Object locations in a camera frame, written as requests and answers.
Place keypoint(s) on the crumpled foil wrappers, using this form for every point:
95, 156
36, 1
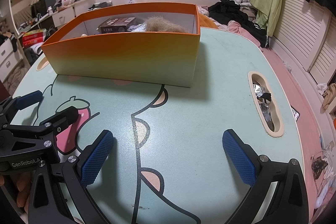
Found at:
260, 90

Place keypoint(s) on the dark beaded accessory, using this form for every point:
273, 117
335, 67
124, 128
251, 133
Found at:
319, 165

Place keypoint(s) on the orange cardboard box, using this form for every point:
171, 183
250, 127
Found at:
126, 56

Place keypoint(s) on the pink bed sheet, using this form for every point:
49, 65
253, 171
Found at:
296, 82

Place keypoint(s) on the brown printed carton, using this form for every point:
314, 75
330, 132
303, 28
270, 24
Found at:
116, 24

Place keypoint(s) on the white louvered closet doors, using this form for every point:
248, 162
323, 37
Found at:
302, 29

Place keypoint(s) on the beige cloth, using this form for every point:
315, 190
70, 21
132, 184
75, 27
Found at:
329, 98

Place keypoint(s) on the fluffy fur ball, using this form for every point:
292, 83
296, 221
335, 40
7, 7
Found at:
162, 24

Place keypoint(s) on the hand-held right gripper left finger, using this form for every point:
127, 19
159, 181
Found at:
97, 158

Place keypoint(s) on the white drawer cabinet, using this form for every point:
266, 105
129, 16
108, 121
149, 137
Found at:
8, 58

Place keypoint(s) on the person's left hand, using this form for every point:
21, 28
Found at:
22, 187

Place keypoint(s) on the small white cloth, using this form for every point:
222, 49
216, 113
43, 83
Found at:
321, 87

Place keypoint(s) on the white cluttered counter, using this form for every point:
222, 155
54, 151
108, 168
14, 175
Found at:
65, 14

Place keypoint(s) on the red printed box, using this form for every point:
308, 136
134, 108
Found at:
32, 37

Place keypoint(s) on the orange pillow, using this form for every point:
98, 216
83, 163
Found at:
207, 20

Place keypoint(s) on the pink blanket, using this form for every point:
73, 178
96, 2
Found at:
236, 27

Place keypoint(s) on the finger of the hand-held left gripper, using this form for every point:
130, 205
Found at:
29, 99
63, 119

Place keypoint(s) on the black clothes pile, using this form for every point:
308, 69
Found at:
228, 12

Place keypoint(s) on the small rectangular mirror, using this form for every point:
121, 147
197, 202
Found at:
295, 113

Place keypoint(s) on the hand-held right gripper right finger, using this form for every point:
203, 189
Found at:
239, 161

